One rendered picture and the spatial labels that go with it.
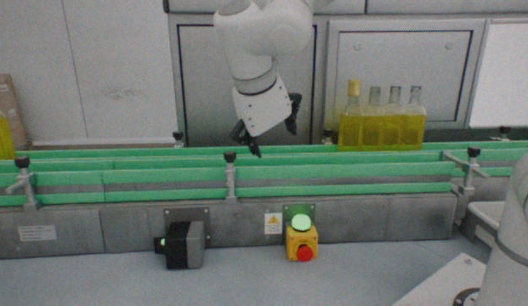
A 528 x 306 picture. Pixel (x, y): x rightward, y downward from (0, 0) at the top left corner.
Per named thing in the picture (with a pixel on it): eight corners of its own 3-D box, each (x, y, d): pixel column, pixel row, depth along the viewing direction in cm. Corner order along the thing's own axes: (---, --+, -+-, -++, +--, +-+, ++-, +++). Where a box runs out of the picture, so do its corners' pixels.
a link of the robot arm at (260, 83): (264, 47, 60) (268, 59, 62) (224, 69, 58) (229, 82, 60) (287, 60, 55) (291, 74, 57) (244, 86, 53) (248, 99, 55)
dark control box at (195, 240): (205, 249, 84) (203, 220, 81) (201, 269, 76) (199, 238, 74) (173, 251, 83) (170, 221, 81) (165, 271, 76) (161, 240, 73)
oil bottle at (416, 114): (409, 170, 102) (418, 101, 95) (417, 177, 96) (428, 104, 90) (391, 170, 101) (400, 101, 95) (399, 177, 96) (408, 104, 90)
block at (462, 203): (445, 201, 96) (450, 179, 93) (468, 218, 87) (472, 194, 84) (434, 201, 95) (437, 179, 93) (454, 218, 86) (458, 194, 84)
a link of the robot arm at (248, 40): (309, -20, 49) (308, 10, 42) (317, 45, 56) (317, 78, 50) (214, -1, 52) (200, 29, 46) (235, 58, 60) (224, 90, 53)
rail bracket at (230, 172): (239, 200, 83) (238, 150, 79) (239, 214, 76) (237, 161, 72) (224, 201, 82) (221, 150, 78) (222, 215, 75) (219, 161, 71)
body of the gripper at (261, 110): (266, 55, 61) (278, 102, 69) (220, 82, 59) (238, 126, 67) (289, 70, 56) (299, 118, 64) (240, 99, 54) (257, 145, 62)
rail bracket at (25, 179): (47, 207, 80) (35, 155, 75) (26, 223, 73) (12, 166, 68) (28, 208, 79) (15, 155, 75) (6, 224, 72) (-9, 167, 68)
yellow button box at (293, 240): (311, 245, 86) (312, 219, 84) (317, 263, 79) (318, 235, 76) (284, 246, 85) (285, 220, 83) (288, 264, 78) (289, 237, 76)
